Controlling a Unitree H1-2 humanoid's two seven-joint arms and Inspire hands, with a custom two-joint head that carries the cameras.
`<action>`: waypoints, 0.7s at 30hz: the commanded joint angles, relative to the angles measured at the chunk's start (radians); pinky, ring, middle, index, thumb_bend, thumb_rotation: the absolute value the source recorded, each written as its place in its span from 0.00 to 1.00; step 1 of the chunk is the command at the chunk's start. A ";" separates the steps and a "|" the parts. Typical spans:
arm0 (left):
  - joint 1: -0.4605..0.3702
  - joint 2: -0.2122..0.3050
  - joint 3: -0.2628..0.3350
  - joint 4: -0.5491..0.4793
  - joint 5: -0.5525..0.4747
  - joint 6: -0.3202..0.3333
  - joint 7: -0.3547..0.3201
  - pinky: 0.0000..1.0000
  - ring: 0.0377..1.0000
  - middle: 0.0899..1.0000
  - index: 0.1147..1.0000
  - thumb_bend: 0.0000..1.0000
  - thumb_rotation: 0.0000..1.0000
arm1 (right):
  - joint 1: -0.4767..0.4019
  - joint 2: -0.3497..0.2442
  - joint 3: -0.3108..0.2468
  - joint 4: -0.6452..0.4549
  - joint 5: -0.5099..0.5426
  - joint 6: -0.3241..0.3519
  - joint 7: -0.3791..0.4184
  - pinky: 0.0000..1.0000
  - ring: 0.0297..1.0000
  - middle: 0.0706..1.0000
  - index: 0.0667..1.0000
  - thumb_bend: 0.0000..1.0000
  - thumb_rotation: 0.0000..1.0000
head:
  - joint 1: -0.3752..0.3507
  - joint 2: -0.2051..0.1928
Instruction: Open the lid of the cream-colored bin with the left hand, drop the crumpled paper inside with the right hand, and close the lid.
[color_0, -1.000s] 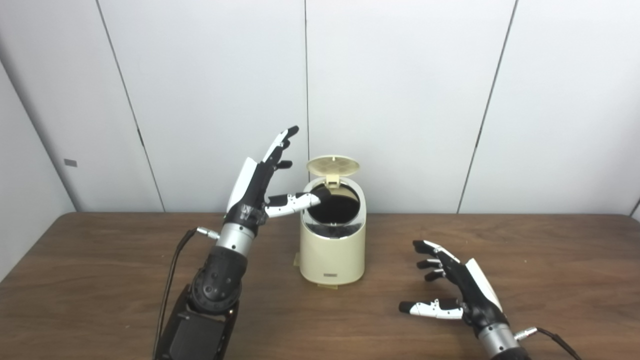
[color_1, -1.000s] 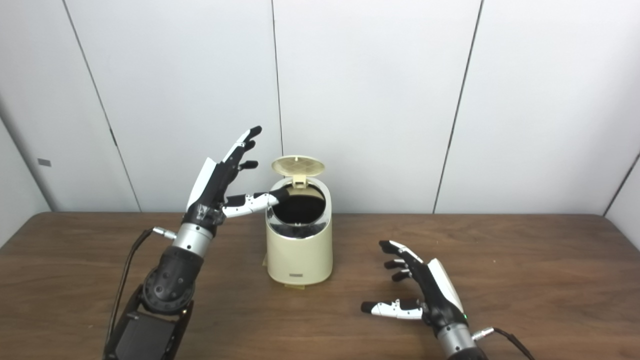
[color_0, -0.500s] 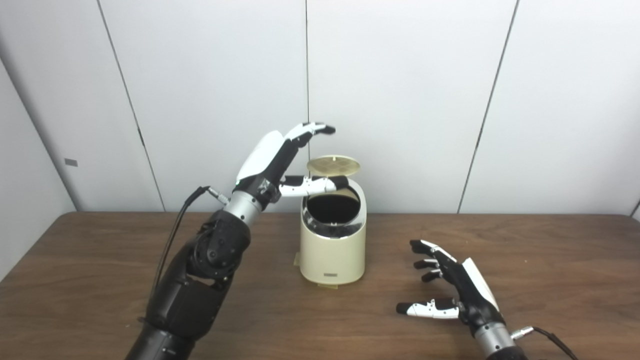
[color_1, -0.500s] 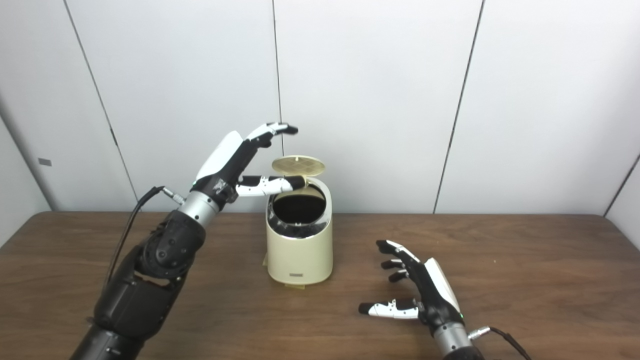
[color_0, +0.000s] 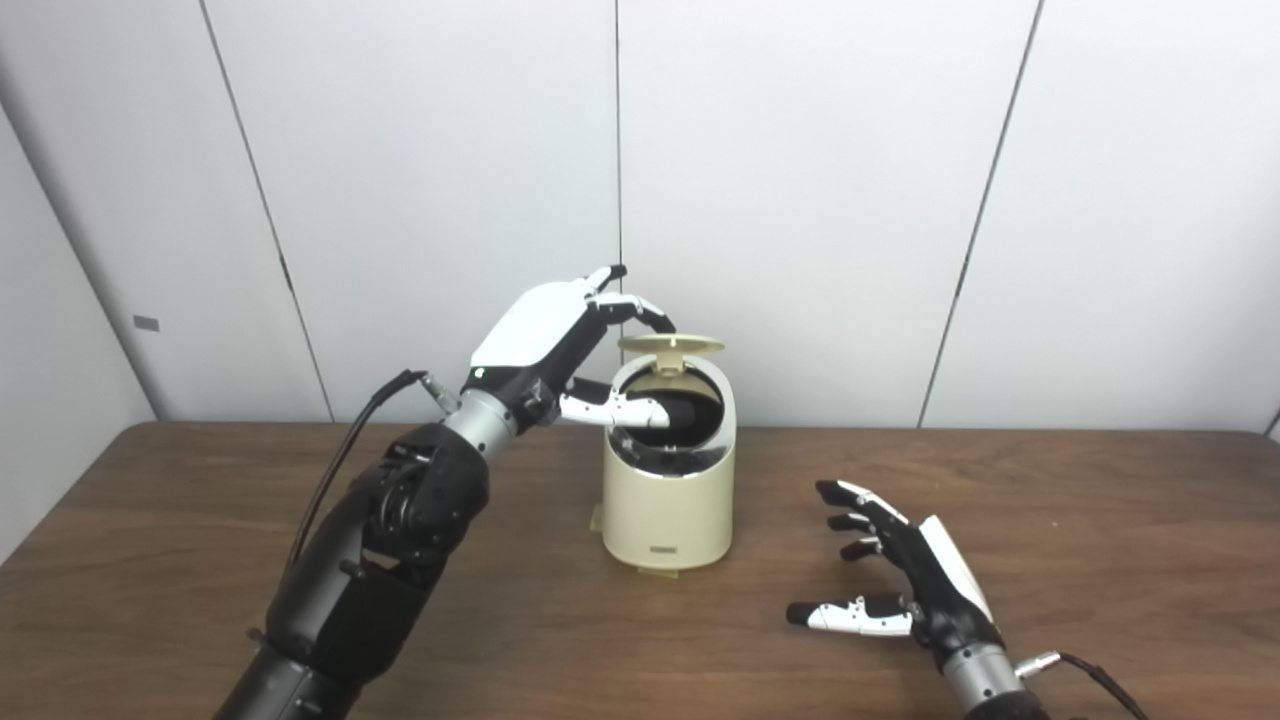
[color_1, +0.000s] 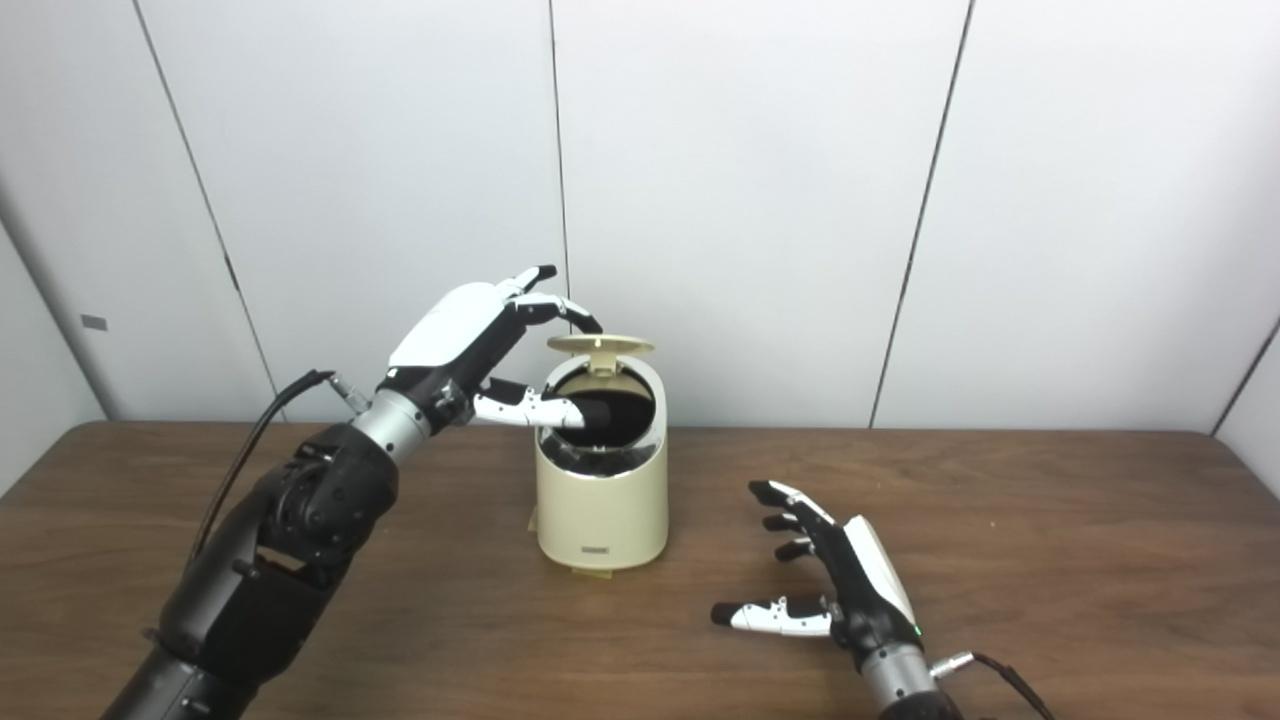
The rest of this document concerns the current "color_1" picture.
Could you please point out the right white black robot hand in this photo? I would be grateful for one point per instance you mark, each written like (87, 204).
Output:
(870, 590)

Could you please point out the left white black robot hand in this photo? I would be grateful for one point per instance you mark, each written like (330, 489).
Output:
(450, 330)

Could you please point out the cream round bin lid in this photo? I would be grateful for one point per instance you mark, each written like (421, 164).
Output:
(600, 346)

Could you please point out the cream-colored bin body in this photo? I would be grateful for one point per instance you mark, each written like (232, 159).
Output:
(600, 510)

